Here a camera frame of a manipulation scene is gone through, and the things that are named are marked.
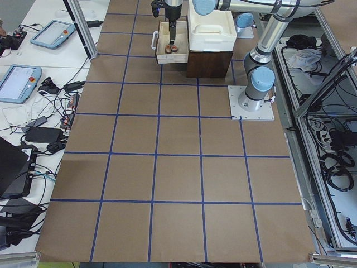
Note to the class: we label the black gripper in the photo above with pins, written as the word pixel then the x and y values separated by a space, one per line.
pixel 172 12

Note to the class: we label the white cloth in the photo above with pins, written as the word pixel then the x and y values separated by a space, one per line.
pixel 305 59

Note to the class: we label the black laptop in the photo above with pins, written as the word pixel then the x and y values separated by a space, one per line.
pixel 17 164

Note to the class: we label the black power adapter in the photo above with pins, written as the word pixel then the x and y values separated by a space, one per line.
pixel 94 23

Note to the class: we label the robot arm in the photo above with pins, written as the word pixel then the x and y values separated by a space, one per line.
pixel 261 78
pixel 173 10

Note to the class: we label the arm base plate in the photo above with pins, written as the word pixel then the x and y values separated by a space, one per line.
pixel 243 108

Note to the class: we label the black power brick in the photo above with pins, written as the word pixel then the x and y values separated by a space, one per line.
pixel 43 135

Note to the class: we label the blue teach pendant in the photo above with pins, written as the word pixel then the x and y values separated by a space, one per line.
pixel 53 35
pixel 19 82

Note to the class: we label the dark wooden cabinet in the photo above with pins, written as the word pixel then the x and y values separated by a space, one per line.
pixel 208 64

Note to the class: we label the grey orange scissors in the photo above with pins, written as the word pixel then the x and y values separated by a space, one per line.
pixel 171 47

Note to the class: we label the aluminium frame post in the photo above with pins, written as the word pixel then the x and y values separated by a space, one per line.
pixel 76 14

